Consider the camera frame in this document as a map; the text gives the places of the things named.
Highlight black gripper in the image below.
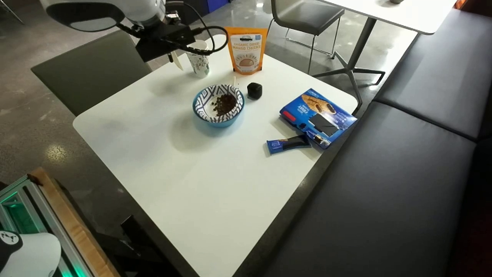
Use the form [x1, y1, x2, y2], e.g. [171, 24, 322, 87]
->
[134, 19, 197, 64]

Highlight cream plastic knife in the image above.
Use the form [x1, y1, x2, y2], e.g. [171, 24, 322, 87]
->
[171, 49, 187, 72]

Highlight blue patterned bowl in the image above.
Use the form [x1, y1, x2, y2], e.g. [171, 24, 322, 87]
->
[191, 83, 246, 129]

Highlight white patterned paper cup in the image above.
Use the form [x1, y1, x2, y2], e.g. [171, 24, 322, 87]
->
[187, 50, 213, 78]

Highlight dark cabinet with blue panel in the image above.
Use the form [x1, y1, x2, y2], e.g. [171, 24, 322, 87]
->
[180, 0, 234, 26]

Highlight grey upholstered chair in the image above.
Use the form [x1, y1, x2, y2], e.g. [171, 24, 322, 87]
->
[30, 27, 154, 116]

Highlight orange snack pouch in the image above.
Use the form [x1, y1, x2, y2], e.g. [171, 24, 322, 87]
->
[225, 26, 270, 76]

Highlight brown food pieces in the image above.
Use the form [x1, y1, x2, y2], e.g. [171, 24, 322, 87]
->
[211, 92, 239, 118]

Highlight small black round cap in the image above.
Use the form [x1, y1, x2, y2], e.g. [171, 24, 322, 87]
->
[246, 81, 265, 101]

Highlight grey chair with metal legs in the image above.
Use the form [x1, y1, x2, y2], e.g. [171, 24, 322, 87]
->
[268, 0, 346, 75]

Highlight blue snack bar wrapper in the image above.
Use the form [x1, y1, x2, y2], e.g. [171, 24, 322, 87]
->
[265, 133, 313, 155]

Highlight blue cookie box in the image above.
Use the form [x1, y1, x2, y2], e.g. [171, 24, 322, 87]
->
[279, 87, 360, 150]

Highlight white table with black leg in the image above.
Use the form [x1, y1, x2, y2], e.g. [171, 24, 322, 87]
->
[311, 0, 459, 112]

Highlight large black bench cushion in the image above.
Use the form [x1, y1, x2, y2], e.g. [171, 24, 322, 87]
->
[263, 99, 479, 277]

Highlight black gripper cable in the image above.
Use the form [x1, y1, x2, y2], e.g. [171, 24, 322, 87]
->
[176, 0, 231, 56]

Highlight wooden frame board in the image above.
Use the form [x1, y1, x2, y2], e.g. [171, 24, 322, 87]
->
[27, 166, 120, 277]

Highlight green lit metal frame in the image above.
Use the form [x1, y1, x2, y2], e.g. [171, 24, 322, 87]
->
[0, 175, 96, 277]

